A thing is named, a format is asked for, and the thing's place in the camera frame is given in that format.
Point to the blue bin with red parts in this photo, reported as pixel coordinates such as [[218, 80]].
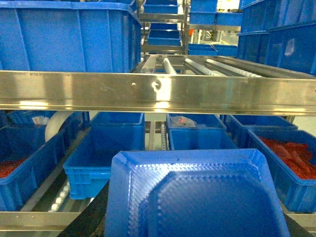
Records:
[[298, 195]]

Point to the blue bin behind target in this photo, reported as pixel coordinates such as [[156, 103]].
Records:
[[103, 118]]

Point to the blue bin with plastic bag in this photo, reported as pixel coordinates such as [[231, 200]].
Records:
[[194, 121]]

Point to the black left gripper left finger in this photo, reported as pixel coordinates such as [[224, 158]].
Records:
[[91, 222]]

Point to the white roll of tape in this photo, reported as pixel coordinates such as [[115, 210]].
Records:
[[55, 123]]

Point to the large blue bin upper shelf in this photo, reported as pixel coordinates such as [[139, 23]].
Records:
[[69, 36]]

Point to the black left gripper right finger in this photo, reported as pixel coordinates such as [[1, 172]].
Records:
[[295, 229]]

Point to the blue block part with knob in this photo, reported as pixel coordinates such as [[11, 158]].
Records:
[[193, 193]]

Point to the stainless steel shelf rack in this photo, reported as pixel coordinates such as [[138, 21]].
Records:
[[137, 92]]

